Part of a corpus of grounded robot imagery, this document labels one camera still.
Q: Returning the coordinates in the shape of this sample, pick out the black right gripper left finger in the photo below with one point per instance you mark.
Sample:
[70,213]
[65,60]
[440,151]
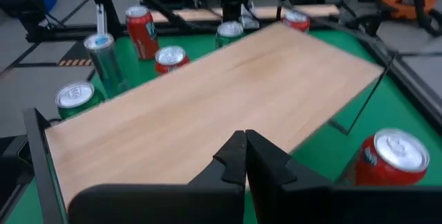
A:
[207,203]

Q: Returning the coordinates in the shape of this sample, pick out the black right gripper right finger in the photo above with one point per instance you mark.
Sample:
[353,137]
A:
[310,206]

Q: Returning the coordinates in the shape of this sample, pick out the red Fanta soda can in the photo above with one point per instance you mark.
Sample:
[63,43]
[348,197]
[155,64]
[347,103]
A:
[141,34]
[296,20]
[390,168]
[171,59]

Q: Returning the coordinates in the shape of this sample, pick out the green Sprite soda can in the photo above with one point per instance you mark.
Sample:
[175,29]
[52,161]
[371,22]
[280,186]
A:
[77,99]
[228,34]

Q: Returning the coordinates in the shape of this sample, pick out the wooden board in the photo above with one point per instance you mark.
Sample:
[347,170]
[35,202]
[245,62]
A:
[207,106]

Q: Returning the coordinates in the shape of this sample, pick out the slim green can blue tab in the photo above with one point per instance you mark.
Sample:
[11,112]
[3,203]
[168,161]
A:
[103,65]

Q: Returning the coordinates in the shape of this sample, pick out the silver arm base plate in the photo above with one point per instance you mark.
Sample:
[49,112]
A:
[249,18]

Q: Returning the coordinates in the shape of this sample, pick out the silver angle bracket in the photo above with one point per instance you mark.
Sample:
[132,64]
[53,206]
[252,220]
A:
[101,20]

